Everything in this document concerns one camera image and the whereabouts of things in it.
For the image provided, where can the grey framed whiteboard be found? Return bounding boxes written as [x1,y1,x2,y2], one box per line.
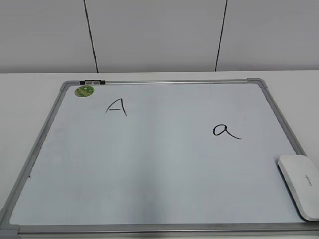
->
[0,78,319,238]

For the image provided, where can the black grey frame clip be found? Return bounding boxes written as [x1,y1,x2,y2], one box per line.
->
[79,79,106,85]

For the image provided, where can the white whiteboard eraser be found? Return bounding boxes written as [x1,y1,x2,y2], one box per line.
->
[278,155,319,222]

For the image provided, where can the round green magnet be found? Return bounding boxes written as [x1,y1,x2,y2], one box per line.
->
[74,85,95,98]

